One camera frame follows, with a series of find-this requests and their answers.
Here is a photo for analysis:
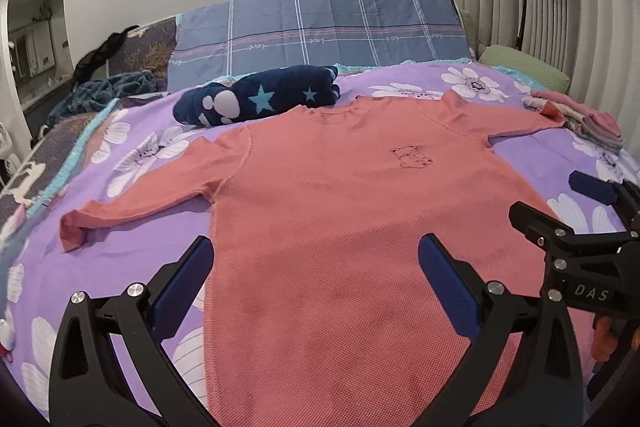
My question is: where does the arched wall mirror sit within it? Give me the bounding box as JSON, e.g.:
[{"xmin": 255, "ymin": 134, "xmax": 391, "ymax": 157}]
[{"xmin": 1, "ymin": 0, "xmax": 74, "ymax": 156}]

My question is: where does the navy star plush toy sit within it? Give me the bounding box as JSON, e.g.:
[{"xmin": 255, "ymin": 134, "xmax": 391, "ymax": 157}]
[{"xmin": 172, "ymin": 65, "xmax": 341, "ymax": 127}]

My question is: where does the purple floral duvet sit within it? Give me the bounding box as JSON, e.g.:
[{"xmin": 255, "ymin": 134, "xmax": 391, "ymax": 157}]
[{"xmin": 1, "ymin": 61, "xmax": 639, "ymax": 426}]

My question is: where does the green pillow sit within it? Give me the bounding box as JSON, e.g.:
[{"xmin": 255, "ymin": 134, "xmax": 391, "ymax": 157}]
[{"xmin": 478, "ymin": 44, "xmax": 570, "ymax": 94}]

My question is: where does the dark floral pillow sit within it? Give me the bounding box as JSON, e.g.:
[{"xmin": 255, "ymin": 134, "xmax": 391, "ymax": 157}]
[{"xmin": 107, "ymin": 16, "xmax": 177, "ymax": 82}]

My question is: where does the salmon pink knit sweater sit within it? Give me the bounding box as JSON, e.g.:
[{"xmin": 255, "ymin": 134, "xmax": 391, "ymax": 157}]
[{"xmin": 60, "ymin": 91, "xmax": 563, "ymax": 426}]

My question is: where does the folded clothes stack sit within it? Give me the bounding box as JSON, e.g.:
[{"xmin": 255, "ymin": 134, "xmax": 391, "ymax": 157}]
[{"xmin": 522, "ymin": 90, "xmax": 624, "ymax": 153}]

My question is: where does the black garment on bedhead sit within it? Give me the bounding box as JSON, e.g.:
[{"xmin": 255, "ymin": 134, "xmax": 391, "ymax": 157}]
[{"xmin": 72, "ymin": 25, "xmax": 138, "ymax": 90}]

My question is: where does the teal knit blanket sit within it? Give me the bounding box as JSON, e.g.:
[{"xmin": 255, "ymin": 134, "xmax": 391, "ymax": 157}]
[{"xmin": 46, "ymin": 70, "xmax": 157, "ymax": 128}]

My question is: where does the right hand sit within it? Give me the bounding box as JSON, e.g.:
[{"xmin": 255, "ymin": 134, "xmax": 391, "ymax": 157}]
[{"xmin": 591, "ymin": 317, "xmax": 617, "ymax": 362}]

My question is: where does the blue plaid headboard cover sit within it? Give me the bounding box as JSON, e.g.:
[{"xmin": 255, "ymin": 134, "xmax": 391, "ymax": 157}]
[{"xmin": 168, "ymin": 0, "xmax": 474, "ymax": 92}]

